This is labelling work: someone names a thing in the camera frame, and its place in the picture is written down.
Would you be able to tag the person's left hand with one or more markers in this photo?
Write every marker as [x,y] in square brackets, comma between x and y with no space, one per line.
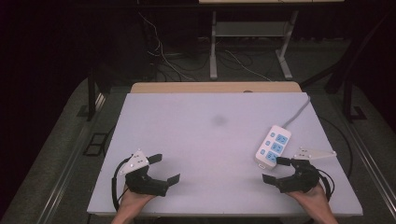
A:
[134,200]

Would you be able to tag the person's right hand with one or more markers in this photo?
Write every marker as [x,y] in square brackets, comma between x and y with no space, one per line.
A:
[311,199]

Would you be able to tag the aluminium floor rail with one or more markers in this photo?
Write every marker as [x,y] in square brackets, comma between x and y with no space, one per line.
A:
[71,155]
[370,161]

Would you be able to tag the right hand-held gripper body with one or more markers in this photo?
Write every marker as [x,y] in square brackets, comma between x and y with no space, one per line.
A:
[300,179]

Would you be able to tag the black stand leg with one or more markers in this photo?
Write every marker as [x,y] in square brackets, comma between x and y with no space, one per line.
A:
[350,90]

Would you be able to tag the white table board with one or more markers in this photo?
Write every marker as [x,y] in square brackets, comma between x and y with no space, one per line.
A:
[199,149]

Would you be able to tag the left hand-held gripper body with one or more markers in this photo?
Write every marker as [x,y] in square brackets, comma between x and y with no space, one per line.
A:
[146,183]

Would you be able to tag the white power strip blue sockets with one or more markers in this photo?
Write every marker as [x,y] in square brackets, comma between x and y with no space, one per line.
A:
[271,149]

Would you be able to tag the grey metal stand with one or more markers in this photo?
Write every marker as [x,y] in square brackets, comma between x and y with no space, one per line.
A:
[249,29]

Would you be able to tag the wooden table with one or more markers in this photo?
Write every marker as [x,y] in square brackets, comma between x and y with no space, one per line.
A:
[214,87]

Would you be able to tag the black floor frame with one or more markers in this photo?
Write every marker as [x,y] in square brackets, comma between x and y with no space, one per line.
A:
[96,144]

